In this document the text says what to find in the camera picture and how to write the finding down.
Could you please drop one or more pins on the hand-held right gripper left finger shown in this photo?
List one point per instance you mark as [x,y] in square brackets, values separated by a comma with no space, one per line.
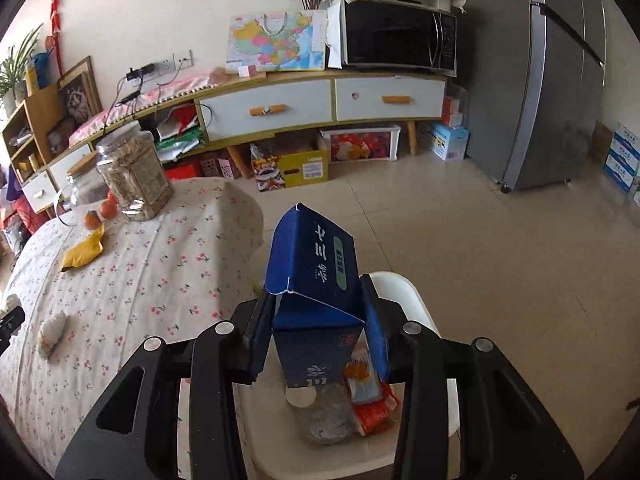
[262,335]

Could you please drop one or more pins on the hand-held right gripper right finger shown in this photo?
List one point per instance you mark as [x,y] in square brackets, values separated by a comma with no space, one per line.
[377,330]

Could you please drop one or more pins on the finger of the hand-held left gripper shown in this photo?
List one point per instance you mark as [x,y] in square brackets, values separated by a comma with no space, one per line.
[11,327]

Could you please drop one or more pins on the white trash bin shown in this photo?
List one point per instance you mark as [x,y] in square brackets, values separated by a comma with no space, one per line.
[430,305]

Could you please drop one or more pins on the blue cardboard box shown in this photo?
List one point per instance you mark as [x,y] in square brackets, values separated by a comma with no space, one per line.
[310,270]

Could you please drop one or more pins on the crumpled tissue with orange print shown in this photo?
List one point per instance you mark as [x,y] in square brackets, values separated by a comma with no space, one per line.
[52,335]

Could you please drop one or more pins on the orange snack wrapper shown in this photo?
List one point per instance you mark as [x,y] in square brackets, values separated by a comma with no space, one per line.
[372,405]

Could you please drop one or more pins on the yellow banana peel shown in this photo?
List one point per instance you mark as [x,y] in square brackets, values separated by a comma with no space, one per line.
[85,252]

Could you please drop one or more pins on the white cabinet drawer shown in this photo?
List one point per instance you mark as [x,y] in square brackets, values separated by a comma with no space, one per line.
[425,95]
[225,115]
[70,165]
[37,190]

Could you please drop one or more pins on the glass teapot with bamboo lid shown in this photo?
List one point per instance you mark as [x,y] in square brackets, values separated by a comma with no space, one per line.
[82,187]

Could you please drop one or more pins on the yellow lion print cardboard box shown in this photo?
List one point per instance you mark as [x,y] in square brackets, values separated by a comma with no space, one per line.
[300,167]

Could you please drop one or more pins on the goldfish print storage box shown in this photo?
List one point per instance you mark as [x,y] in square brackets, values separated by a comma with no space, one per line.
[360,144]

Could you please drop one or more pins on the clear jar of seeds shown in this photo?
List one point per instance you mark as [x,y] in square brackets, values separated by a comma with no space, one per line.
[135,180]

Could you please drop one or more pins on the blue and white carton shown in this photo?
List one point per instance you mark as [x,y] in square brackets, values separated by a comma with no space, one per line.
[450,142]

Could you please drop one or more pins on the wooden shelf unit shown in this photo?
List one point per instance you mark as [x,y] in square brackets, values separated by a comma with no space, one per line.
[42,115]

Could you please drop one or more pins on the long wooden cabinet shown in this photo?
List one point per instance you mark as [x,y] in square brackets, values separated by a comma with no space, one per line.
[333,97]

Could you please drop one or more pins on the framed cat picture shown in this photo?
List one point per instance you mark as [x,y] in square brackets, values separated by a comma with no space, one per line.
[80,95]

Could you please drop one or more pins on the green potted plant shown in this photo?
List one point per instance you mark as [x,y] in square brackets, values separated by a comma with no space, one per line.
[12,67]

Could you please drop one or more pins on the pink cloth runner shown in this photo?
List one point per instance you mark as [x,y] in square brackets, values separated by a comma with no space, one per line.
[165,92]

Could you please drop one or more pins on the small pink box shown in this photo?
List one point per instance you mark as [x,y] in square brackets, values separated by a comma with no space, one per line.
[247,71]

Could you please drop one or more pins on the map printed paper bag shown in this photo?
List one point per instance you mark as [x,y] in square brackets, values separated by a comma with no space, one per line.
[275,42]

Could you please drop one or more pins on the white paper sheet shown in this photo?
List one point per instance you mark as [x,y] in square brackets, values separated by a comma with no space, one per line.
[334,40]

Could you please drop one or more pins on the black microwave oven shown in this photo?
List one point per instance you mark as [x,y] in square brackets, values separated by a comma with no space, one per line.
[395,35]

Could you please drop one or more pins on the stack of blue white boxes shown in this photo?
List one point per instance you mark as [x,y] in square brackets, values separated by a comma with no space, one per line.
[625,160]

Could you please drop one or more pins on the grey refrigerator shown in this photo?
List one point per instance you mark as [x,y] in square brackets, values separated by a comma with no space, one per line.
[540,75]

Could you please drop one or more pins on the red hanging decoration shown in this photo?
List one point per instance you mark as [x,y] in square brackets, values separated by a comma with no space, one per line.
[57,15]

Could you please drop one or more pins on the white wall socket strip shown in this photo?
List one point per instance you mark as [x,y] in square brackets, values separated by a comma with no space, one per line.
[170,64]

